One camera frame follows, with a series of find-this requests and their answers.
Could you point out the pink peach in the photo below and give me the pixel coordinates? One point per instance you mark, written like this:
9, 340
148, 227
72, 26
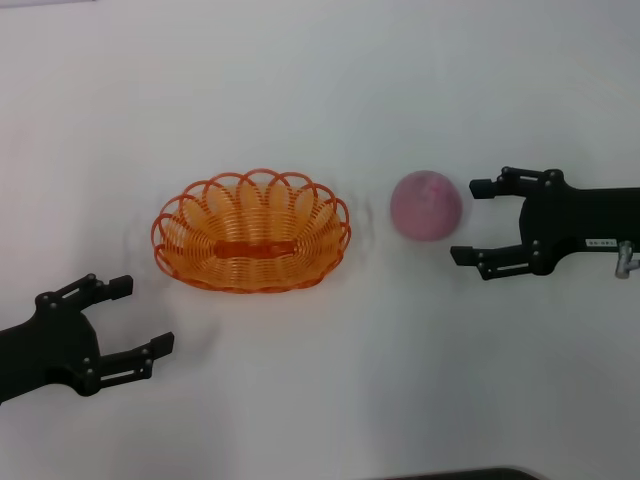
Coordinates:
425, 205

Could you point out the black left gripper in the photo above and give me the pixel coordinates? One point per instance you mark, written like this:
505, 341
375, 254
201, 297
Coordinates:
45, 350

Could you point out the black rounded robot base part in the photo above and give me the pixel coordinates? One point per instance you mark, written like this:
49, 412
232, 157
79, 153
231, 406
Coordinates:
470, 475

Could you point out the orange woven plastic basket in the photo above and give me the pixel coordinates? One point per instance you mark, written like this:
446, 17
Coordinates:
250, 240

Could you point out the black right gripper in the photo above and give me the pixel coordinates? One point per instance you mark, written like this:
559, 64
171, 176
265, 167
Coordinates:
585, 220

